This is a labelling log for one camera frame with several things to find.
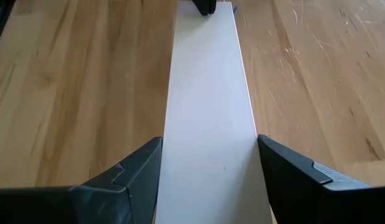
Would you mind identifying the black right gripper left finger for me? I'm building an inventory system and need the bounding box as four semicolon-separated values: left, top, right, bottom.
0;137;163;224

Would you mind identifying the white duct cover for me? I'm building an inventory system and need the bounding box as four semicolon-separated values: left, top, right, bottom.
154;1;274;224

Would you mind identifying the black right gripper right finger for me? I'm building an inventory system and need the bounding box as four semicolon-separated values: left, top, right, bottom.
257;134;385;224

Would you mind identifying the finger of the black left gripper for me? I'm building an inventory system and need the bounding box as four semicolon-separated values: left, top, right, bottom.
192;0;217;16

